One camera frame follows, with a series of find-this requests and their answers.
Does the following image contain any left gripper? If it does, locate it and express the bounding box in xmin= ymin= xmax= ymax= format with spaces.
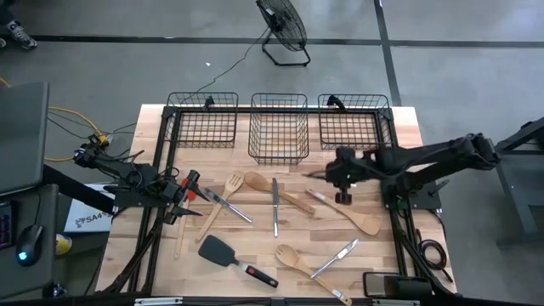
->
xmin=162 ymin=168 xmax=211 ymax=225

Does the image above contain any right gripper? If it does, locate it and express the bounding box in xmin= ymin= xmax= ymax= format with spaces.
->
xmin=303 ymin=147 xmax=370 ymax=190

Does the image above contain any red handled utensil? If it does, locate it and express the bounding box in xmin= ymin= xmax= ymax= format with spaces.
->
xmin=173 ymin=176 xmax=199 ymax=260

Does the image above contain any silver table knife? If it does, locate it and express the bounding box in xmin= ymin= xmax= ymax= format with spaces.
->
xmin=203 ymin=186 xmax=254 ymax=224
xmin=309 ymin=237 xmax=360 ymax=281
xmin=271 ymin=177 xmax=281 ymax=239

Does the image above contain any wooden slotted spatula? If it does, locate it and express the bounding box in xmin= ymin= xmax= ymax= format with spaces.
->
xmin=195 ymin=170 xmax=246 ymax=242

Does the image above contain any black spatula black-red handle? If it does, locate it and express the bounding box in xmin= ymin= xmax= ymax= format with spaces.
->
xmin=197 ymin=234 xmax=281 ymax=289

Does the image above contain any wooden spoon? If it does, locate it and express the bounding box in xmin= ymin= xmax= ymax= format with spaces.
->
xmin=243 ymin=170 xmax=318 ymax=215

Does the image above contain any wooden spork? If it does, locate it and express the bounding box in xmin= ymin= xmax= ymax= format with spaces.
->
xmin=275 ymin=243 xmax=354 ymax=306

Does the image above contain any white printed box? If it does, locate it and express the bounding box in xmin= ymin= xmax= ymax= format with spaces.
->
xmin=63 ymin=183 xmax=116 ymax=234

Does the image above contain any black metal beam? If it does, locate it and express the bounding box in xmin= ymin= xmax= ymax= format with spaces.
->
xmin=42 ymin=163 xmax=116 ymax=214

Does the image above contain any glossy black rectangular device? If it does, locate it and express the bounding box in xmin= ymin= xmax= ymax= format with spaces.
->
xmin=362 ymin=271 xmax=388 ymax=298

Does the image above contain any yellow round object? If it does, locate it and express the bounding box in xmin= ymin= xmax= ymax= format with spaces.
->
xmin=54 ymin=233 xmax=73 ymax=256

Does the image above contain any black box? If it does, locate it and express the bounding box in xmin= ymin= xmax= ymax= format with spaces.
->
xmin=384 ymin=275 xmax=433 ymax=299

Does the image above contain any black floor fan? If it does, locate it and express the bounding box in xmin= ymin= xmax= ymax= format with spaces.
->
xmin=254 ymin=0 xmax=312 ymax=68

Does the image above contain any black computer mouse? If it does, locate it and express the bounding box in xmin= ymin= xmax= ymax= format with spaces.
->
xmin=15 ymin=224 xmax=45 ymax=268

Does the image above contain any dark grey desk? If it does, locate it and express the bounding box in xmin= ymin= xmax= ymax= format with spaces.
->
xmin=0 ymin=182 xmax=60 ymax=299

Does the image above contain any grey laptop lid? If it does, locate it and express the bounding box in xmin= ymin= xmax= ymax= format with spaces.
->
xmin=0 ymin=82 xmax=50 ymax=197

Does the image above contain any black keyboard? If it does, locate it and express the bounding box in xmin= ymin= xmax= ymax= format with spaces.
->
xmin=0 ymin=201 xmax=14 ymax=252

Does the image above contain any dark metal side table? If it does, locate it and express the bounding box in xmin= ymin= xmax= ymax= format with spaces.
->
xmin=495 ymin=116 xmax=544 ymax=247

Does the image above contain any person's leg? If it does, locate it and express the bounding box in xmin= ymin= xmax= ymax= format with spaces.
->
xmin=0 ymin=0 xmax=18 ymax=26

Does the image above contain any black wire basket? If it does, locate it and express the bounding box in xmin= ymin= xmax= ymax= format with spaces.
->
xmin=247 ymin=92 xmax=310 ymax=166
xmin=163 ymin=91 xmax=240 ymax=149
xmin=316 ymin=93 xmax=393 ymax=151

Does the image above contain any black aluminium table frame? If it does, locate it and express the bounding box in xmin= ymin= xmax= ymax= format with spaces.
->
xmin=95 ymin=104 xmax=458 ymax=298

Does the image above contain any silver metal bracket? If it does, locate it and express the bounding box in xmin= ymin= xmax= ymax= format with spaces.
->
xmin=371 ymin=299 xmax=420 ymax=306
xmin=134 ymin=297 xmax=184 ymax=306

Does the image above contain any yellow extension cable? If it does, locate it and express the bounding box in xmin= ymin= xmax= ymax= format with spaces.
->
xmin=0 ymin=76 xmax=111 ymax=163

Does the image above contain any coiled black cable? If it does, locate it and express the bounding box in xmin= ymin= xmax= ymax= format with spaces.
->
xmin=416 ymin=229 xmax=454 ymax=284

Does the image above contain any black fan cable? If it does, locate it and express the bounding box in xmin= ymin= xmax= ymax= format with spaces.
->
xmin=180 ymin=27 xmax=271 ymax=105

